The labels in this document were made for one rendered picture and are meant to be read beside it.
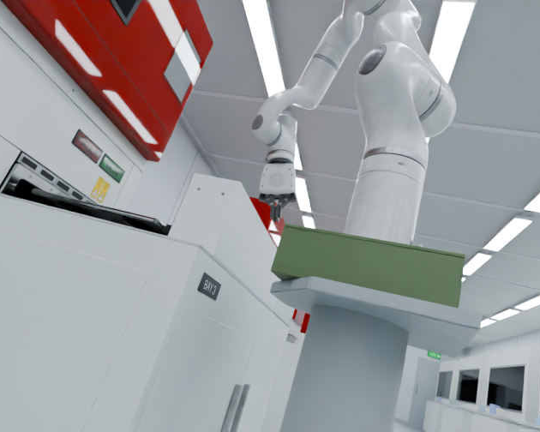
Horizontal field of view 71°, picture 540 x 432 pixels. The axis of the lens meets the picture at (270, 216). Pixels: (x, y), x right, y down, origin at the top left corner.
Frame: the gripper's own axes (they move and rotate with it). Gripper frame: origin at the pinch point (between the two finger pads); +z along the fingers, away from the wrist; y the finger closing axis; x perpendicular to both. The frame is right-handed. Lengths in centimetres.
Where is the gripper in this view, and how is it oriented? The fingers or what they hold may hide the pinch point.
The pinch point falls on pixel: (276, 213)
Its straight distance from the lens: 106.5
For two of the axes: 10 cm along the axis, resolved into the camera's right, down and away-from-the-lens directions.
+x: 1.8, 4.0, 9.0
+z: -0.9, 9.2, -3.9
